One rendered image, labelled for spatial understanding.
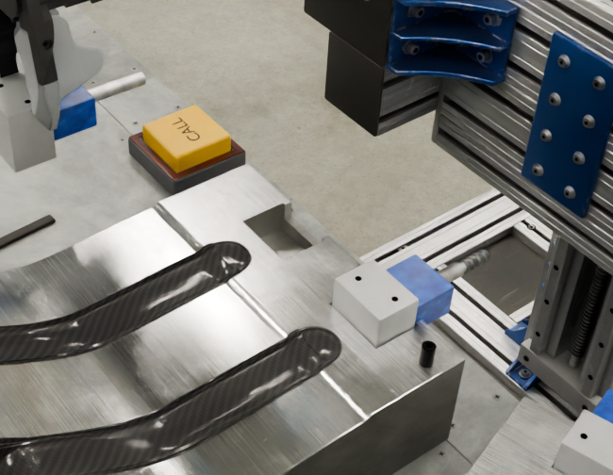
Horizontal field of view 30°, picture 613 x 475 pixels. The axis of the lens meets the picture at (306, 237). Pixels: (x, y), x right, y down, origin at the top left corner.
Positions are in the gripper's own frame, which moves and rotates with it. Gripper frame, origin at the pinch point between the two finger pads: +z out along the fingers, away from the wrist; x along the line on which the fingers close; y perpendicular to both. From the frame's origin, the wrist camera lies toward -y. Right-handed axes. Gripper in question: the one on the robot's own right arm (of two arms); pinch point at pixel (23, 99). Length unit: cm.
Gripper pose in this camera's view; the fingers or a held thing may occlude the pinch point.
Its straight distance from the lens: 91.1
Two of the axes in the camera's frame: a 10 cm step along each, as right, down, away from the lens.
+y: 7.9, -3.8, 4.7
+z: -0.5, 7.4, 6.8
